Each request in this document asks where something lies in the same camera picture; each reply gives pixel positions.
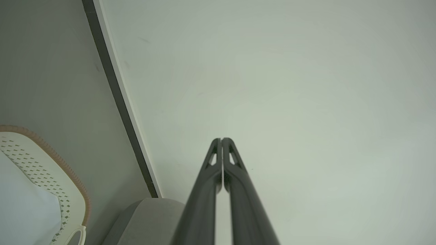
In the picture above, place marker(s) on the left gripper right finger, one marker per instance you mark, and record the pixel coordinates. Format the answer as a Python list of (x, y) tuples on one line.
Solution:
[(248, 211)]

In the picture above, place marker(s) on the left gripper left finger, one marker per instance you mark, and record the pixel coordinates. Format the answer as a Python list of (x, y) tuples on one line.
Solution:
[(201, 211)]

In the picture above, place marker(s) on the white basket with brown rim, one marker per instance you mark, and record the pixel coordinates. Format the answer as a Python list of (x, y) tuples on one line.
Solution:
[(47, 163)]

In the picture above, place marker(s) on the grey fabric sofa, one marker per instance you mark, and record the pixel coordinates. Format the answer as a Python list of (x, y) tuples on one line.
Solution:
[(146, 221)]

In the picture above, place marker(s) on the dark grey baseboard strip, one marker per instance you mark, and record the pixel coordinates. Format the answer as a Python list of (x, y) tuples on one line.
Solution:
[(112, 78)]

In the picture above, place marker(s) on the white cloth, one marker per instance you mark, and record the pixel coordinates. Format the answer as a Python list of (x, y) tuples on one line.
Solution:
[(24, 211)]

